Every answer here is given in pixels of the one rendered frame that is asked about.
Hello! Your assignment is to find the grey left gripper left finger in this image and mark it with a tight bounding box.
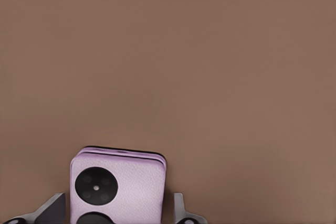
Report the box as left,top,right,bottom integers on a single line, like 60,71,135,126
2,192,66,224

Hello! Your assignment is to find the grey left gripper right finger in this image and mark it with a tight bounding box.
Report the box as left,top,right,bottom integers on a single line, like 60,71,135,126
173,192,208,224

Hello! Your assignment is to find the lilac folding phone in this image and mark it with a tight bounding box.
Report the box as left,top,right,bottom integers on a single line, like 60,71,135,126
69,145,168,224

